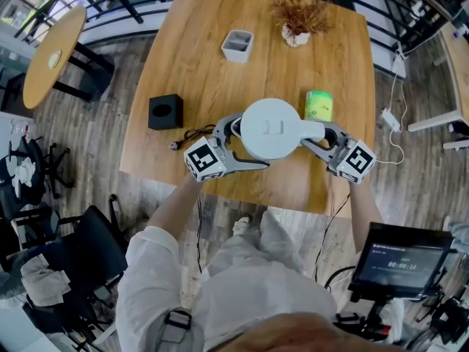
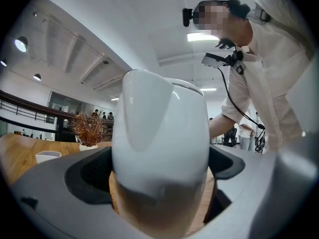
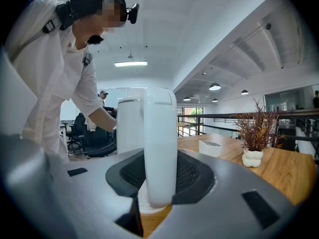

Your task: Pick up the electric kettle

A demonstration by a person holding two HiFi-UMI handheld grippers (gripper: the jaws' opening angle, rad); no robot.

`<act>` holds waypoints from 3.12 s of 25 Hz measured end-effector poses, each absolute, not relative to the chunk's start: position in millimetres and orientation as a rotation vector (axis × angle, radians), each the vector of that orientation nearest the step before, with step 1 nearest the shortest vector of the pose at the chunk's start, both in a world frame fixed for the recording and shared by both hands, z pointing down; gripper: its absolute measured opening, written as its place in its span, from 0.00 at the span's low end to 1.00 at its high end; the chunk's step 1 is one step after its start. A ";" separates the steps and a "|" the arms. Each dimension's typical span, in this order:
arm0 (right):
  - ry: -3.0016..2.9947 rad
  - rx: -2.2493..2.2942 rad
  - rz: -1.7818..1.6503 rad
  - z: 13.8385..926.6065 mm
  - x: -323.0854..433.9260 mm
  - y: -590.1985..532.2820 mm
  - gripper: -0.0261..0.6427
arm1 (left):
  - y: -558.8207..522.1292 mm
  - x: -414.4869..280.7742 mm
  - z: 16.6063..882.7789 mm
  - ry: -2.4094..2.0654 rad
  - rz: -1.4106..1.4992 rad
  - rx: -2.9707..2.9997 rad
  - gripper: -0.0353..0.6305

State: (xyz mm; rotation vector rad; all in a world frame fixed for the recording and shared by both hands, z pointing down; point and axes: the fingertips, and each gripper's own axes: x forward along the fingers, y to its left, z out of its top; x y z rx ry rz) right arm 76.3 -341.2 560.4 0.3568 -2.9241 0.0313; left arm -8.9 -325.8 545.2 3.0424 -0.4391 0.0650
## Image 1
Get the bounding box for light wooden desk white legs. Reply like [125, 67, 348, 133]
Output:
[407, 21, 469, 133]

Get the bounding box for pale round coaster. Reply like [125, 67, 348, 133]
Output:
[47, 49, 63, 70]

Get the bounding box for person's right forearm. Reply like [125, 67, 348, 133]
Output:
[344, 182, 385, 255]

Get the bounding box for white crumpled cloth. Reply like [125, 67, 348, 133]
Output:
[10, 157, 37, 199]

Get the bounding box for reddish plant in white pot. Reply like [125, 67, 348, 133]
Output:
[270, 0, 333, 48]

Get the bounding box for white electric kettle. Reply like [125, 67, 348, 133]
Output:
[240, 98, 327, 161]

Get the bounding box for round wooden side table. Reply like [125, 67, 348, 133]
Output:
[22, 5, 115, 110]

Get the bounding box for black power cord with plug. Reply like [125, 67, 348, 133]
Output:
[168, 122, 218, 151]

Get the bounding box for grey strap with black buckle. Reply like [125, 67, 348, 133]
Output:
[333, 310, 363, 326]
[160, 307, 194, 344]

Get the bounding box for person's light trousers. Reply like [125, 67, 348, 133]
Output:
[203, 210, 305, 282]

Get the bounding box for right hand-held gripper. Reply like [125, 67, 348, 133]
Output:
[300, 121, 377, 186]

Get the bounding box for black office chair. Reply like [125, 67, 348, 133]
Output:
[21, 194, 130, 344]
[0, 136, 76, 219]

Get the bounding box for beige cloth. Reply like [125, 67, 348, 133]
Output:
[20, 254, 73, 308]

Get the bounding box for black cube tissue box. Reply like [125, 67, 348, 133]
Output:
[147, 93, 185, 131]

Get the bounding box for black metal railing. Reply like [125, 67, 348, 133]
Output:
[13, 0, 454, 56]

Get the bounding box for white power strip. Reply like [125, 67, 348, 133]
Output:
[380, 108, 402, 132]

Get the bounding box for person's white shoe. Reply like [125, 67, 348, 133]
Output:
[232, 215, 254, 236]

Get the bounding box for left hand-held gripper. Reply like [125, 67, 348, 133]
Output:
[183, 112, 271, 183]

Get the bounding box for person's white shirt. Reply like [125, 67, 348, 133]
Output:
[115, 225, 339, 352]

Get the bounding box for black camera stand rig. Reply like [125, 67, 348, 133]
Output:
[335, 291, 407, 344]

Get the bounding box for thin black cable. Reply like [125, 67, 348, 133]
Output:
[196, 195, 204, 275]
[314, 193, 352, 284]

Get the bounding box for person's left forearm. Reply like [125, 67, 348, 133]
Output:
[146, 174, 202, 242]

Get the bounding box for black monitor screen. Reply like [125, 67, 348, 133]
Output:
[347, 221, 455, 301]

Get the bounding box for white divided organizer box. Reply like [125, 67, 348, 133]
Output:
[221, 29, 255, 64]

